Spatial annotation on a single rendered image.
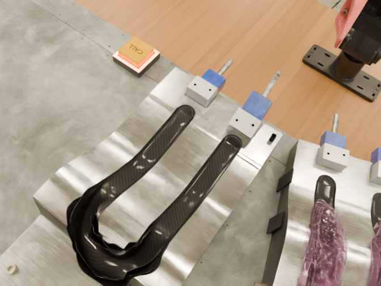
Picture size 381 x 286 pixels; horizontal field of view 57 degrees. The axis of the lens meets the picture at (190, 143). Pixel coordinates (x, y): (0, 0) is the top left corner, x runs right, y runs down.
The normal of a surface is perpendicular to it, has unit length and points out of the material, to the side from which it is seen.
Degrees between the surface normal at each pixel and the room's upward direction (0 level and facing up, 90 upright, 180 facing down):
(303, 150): 0
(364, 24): 92
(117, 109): 0
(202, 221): 25
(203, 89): 0
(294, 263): 14
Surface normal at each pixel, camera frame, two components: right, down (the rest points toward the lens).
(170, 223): 0.33, -0.75
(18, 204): 0.09, -0.46
